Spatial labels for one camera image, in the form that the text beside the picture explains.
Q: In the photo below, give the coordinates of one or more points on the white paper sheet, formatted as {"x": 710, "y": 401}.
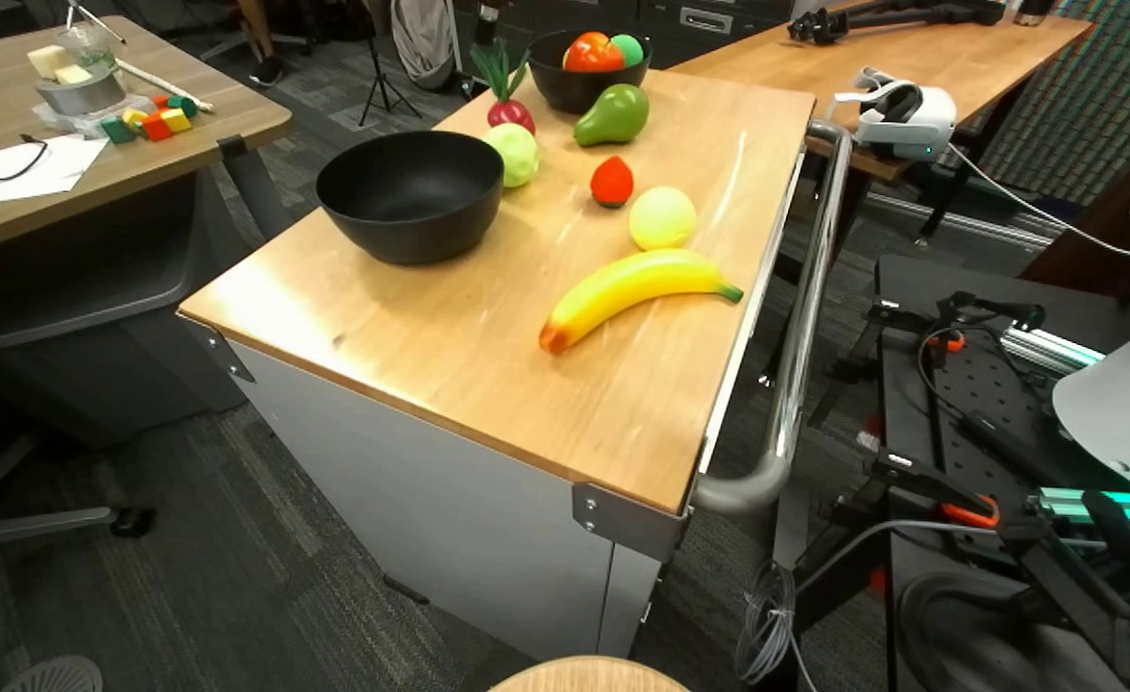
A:
{"x": 29, "y": 173}

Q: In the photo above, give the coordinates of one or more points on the aluminium extrusion bar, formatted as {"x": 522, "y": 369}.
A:
{"x": 1052, "y": 347}

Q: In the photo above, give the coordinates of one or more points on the large black bowl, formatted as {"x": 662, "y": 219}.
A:
{"x": 568, "y": 95}

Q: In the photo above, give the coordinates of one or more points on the black device on table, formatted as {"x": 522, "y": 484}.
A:
{"x": 847, "y": 26}

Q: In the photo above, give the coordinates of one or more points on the green round fruit toy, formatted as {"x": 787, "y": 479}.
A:
{"x": 630, "y": 51}

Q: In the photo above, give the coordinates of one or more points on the small red fruit toy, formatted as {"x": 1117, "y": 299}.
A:
{"x": 513, "y": 117}

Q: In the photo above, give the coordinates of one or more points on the yellow toy block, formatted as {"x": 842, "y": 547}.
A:
{"x": 177, "y": 119}

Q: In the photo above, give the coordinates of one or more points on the round wooden stool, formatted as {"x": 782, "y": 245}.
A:
{"x": 589, "y": 679}

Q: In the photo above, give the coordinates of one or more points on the red strawberry toy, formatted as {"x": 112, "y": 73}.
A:
{"x": 614, "y": 183}

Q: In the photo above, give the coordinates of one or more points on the green pear toy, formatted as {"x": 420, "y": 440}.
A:
{"x": 614, "y": 117}

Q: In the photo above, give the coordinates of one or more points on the red toy block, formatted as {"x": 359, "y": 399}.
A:
{"x": 158, "y": 127}

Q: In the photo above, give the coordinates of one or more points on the wooden side table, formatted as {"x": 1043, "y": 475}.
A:
{"x": 973, "y": 60}

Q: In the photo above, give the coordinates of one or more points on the small black bowl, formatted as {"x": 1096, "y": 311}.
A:
{"x": 414, "y": 204}

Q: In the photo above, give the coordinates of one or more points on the wooden conference table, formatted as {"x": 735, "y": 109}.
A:
{"x": 234, "y": 117}

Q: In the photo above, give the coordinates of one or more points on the yellow banana toy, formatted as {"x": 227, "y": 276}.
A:
{"x": 630, "y": 291}

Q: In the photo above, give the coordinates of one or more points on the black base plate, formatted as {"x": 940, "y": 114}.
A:
{"x": 964, "y": 425}

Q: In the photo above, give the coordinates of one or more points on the grey hanging cloth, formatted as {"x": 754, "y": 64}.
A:
{"x": 426, "y": 38}

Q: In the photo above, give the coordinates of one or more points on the yellow round fruit toy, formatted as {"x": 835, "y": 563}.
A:
{"x": 662, "y": 218}

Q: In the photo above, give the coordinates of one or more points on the clear plastic cup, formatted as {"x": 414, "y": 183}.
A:
{"x": 90, "y": 45}

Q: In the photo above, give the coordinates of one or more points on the wooden top tool cart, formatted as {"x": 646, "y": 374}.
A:
{"x": 463, "y": 425}

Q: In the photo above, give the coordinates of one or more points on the light green dimpled ball toy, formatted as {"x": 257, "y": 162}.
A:
{"x": 518, "y": 154}

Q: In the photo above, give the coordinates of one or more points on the white stick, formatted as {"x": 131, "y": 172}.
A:
{"x": 165, "y": 82}

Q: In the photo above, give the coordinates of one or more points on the white VR headset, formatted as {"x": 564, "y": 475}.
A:
{"x": 913, "y": 119}

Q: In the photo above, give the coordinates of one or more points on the orange fruit toy green stem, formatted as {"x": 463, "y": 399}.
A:
{"x": 589, "y": 55}

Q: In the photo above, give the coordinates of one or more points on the black tripod stand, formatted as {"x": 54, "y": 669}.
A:
{"x": 380, "y": 71}

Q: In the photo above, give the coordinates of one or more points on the white machine housing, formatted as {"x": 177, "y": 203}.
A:
{"x": 1124, "y": 425}

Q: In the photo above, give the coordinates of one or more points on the green toy block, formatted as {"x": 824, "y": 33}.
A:
{"x": 117, "y": 127}

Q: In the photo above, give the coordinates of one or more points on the green fabric partition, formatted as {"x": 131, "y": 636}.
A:
{"x": 1106, "y": 78}

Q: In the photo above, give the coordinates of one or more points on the black mesh office chair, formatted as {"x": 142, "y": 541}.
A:
{"x": 66, "y": 524}

